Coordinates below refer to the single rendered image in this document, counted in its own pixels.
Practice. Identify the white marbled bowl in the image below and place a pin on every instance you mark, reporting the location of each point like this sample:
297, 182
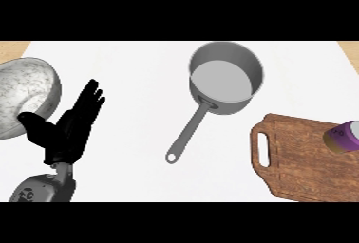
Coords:
22, 91

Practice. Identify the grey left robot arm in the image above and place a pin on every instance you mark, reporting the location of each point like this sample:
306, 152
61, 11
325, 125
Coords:
44, 188

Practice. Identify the grey metal saucepan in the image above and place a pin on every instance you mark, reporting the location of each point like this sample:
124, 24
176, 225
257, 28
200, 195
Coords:
223, 79

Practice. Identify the brown wooden cutting board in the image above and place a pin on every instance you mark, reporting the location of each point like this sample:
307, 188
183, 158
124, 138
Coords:
309, 161

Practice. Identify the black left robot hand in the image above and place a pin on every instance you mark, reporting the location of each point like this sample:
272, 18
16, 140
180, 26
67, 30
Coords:
70, 133

